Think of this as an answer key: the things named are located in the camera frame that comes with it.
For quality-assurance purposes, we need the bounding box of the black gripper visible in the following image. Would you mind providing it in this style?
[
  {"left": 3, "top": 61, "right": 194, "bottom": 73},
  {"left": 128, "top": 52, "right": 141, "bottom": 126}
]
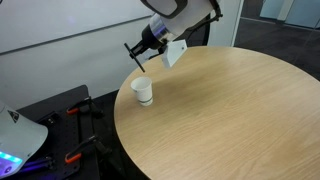
[{"left": 129, "top": 23, "right": 167, "bottom": 60}]

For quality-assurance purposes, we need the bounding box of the black pen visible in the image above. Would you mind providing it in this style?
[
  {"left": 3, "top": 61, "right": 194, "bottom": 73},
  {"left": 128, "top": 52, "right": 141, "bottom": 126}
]
[{"left": 123, "top": 42, "right": 147, "bottom": 73}]

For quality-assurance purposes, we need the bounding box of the white paper cup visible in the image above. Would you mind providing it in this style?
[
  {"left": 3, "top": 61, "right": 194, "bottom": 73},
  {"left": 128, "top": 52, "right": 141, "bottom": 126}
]
[{"left": 130, "top": 76, "right": 155, "bottom": 107}]

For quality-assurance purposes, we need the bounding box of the black mesh office chair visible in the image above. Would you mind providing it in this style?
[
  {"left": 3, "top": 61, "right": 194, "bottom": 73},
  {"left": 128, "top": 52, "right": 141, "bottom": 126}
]
[{"left": 147, "top": 13, "right": 212, "bottom": 61}]

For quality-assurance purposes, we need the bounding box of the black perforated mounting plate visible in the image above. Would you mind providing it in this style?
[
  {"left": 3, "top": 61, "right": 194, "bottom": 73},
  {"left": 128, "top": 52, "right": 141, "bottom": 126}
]
[{"left": 15, "top": 84, "right": 102, "bottom": 180}]

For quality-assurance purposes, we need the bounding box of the small black connector block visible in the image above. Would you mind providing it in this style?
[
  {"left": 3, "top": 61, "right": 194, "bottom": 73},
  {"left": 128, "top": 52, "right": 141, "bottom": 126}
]
[{"left": 36, "top": 111, "right": 60, "bottom": 126}]

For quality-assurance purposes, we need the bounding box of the white wall outlet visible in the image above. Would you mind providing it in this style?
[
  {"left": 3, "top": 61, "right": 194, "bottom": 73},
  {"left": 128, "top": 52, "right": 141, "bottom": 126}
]
[{"left": 142, "top": 47, "right": 154, "bottom": 61}]

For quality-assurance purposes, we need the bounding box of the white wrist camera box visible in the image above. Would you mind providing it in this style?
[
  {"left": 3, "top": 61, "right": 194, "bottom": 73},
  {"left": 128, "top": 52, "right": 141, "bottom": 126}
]
[{"left": 161, "top": 38, "right": 188, "bottom": 69}]

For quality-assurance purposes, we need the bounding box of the white wall whiteboard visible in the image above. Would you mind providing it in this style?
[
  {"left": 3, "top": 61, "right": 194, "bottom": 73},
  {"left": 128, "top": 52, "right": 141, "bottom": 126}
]
[{"left": 0, "top": 0, "right": 158, "bottom": 56}]

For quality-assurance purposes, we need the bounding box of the orange-handled black clamp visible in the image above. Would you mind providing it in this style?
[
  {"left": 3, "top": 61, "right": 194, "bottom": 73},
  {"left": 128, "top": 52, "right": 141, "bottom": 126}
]
[
  {"left": 65, "top": 96, "right": 104, "bottom": 120},
  {"left": 64, "top": 133, "right": 113, "bottom": 165}
]

